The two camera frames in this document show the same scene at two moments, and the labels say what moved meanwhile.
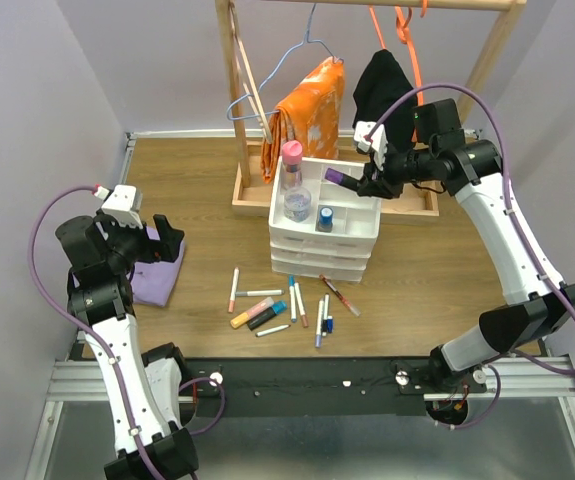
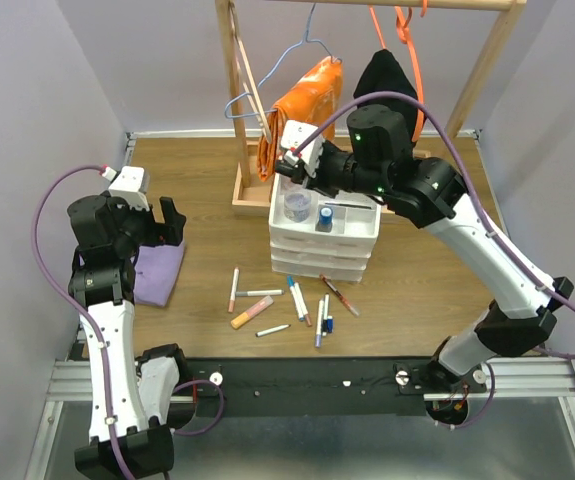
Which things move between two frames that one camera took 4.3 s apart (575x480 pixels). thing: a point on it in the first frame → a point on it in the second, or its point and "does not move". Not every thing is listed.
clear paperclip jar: x=297 y=203 does not move
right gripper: x=374 y=188 → x=300 y=175
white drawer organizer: x=319 y=226 does not move
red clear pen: x=340 y=296 does not move
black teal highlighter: x=277 y=307 → x=347 y=205
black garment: x=381 y=86 does not move
